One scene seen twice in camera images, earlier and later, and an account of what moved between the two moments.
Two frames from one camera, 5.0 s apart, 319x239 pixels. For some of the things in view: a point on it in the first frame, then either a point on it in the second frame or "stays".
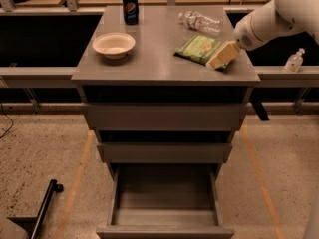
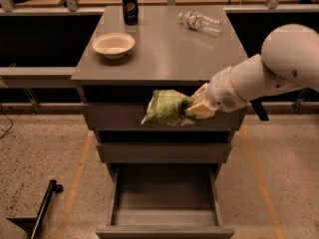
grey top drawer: [165, 116] stays
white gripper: [245, 34] -> [223, 91]
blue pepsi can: [131, 8] stays
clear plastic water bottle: [194, 20] stays
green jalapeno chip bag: [200, 49] -> [167, 107]
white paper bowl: [114, 46] stays
